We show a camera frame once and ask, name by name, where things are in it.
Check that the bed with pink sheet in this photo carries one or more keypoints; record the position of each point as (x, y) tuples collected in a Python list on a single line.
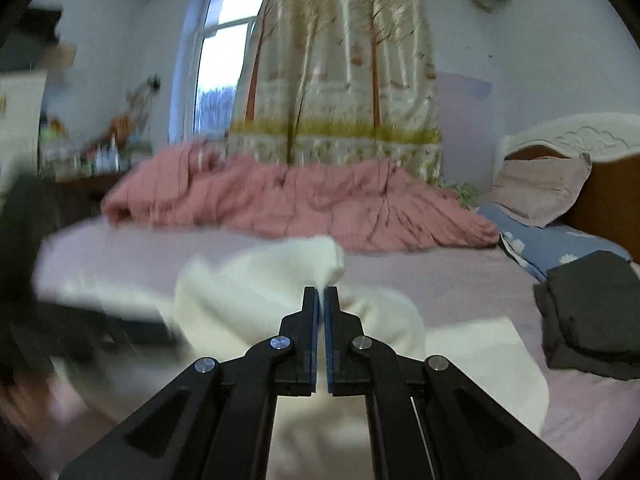
[(450, 280)]

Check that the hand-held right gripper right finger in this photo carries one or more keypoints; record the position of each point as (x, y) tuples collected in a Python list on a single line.
[(334, 330)]

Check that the dark wooden desk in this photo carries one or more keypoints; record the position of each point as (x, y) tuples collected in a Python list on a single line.
[(75, 200)]

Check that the cream printed hoodie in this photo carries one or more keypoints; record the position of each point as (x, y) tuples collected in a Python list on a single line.
[(240, 300)]

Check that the tree print curtain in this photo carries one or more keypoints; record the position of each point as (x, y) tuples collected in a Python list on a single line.
[(340, 85)]

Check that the green patterned cloth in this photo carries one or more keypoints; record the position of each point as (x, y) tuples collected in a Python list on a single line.
[(462, 192)]

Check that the white wardrobe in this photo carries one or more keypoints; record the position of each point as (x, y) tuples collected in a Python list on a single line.
[(20, 120)]

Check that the beige pillow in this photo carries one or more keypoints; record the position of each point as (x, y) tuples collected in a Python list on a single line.
[(540, 185)]

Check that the pink quilt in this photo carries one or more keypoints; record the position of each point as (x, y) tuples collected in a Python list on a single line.
[(300, 200)]

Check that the dark grey folded clothes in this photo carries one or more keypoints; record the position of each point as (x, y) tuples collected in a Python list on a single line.
[(595, 310)]

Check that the white and wooden headboard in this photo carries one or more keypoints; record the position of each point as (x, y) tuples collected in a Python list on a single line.
[(575, 135)]

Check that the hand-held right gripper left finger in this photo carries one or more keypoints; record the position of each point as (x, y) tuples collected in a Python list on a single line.
[(307, 330)]

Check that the white framed window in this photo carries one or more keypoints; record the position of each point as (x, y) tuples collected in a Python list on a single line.
[(220, 60)]

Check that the blue flower print pillow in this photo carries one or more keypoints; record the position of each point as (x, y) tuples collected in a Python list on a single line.
[(530, 240)]

